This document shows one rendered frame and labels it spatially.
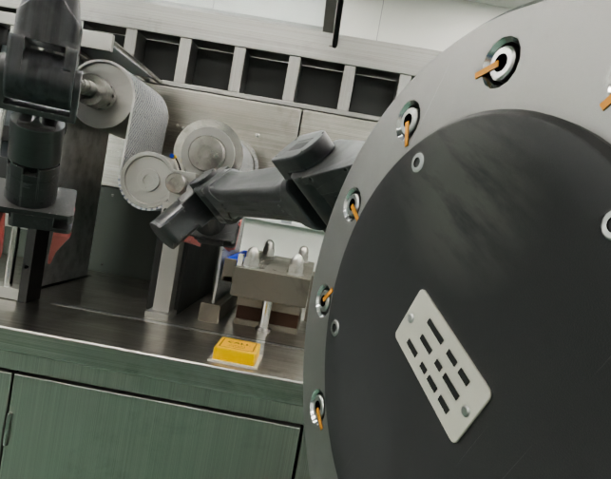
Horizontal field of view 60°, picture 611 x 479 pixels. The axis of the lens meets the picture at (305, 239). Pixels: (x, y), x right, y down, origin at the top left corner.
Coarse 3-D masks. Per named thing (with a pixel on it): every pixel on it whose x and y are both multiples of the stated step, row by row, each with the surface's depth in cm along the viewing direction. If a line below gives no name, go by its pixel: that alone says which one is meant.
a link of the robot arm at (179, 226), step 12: (204, 180) 80; (180, 204) 85; (192, 204) 83; (204, 204) 84; (168, 216) 84; (180, 216) 83; (192, 216) 83; (204, 216) 84; (156, 228) 84; (168, 228) 82; (180, 228) 83; (192, 228) 84; (168, 240) 84; (180, 240) 83
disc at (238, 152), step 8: (200, 120) 111; (208, 120) 111; (216, 120) 111; (184, 128) 111; (192, 128) 111; (224, 128) 111; (184, 136) 111; (232, 136) 111; (176, 144) 111; (240, 144) 111; (176, 152) 111; (240, 152) 111; (224, 160) 111; (240, 160) 111; (184, 168) 111
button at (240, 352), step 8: (224, 344) 88; (232, 344) 89; (240, 344) 90; (248, 344) 91; (256, 344) 92; (216, 352) 86; (224, 352) 86; (232, 352) 86; (240, 352) 86; (248, 352) 86; (256, 352) 87; (224, 360) 86; (232, 360) 86; (240, 360) 86; (248, 360) 86; (256, 360) 89
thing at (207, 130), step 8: (200, 128) 111; (208, 128) 111; (216, 128) 111; (192, 136) 111; (216, 136) 111; (224, 136) 111; (184, 144) 111; (224, 144) 111; (232, 144) 111; (184, 152) 111; (232, 152) 111; (184, 160) 111; (232, 160) 111; (192, 168) 111
